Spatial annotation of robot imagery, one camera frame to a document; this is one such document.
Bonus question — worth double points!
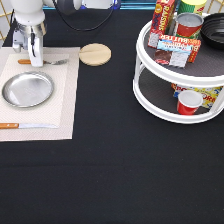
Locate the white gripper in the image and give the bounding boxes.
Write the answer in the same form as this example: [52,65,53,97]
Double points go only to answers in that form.
[12,23,46,67]

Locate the wooden handled fork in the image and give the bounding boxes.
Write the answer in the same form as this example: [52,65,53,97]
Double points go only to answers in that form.
[18,59,68,65]

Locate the round silver metal plate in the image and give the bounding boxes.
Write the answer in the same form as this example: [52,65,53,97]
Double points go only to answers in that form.
[2,71,54,108]

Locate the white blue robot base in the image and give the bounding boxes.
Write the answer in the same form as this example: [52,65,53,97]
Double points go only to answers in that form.
[113,0,121,9]

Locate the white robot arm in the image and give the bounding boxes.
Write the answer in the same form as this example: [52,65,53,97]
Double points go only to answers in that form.
[10,0,117,67]

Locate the round wooden coaster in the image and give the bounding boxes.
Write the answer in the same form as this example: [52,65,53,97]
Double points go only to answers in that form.
[79,43,112,66]

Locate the beige woven placemat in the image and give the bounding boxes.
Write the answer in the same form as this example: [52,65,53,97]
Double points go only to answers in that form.
[0,47,79,142]

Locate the red raisins box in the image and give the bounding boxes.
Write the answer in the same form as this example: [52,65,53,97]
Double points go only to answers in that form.
[148,0,176,48]

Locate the brown chocolate pudding box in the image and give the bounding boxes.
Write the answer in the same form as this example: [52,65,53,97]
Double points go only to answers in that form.
[154,40,192,68]

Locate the yellow green can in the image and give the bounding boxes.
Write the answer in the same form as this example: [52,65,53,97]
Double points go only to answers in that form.
[177,0,207,15]

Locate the red tin can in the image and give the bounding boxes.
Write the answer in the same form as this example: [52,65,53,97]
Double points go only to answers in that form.
[173,12,204,39]

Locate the orange butter box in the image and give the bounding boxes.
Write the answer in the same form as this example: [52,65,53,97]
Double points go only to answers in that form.
[157,34,201,63]

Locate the red plastic cup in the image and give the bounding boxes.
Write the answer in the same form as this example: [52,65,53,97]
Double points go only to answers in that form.
[177,90,203,115]

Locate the white two-tier turntable shelf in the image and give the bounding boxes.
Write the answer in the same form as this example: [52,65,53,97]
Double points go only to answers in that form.
[133,22,224,124]

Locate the black bowl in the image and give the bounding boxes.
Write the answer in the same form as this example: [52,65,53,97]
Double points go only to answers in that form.
[200,13,224,50]

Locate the yellow popcorn box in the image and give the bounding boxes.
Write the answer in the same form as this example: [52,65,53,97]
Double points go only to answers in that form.
[171,83,223,109]

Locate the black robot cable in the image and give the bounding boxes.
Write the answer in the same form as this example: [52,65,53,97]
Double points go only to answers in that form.
[9,0,118,58]

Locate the wooden handled knife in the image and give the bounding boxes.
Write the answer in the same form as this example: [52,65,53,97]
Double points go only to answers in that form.
[0,123,57,129]

